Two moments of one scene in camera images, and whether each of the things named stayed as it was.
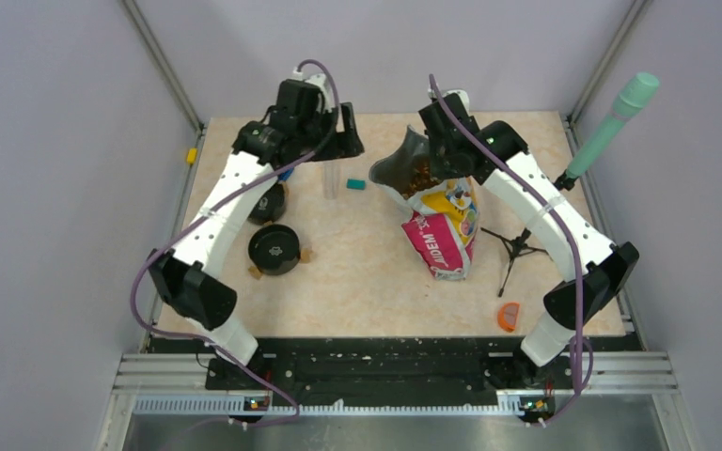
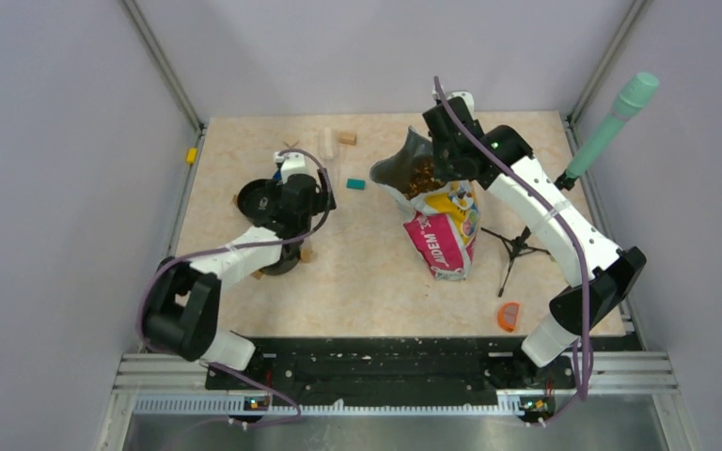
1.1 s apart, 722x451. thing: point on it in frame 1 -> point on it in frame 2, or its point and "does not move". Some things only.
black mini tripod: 515,248 does not move
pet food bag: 442,217 does not move
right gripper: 435,167 does not move
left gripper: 342,144 -> 321,198
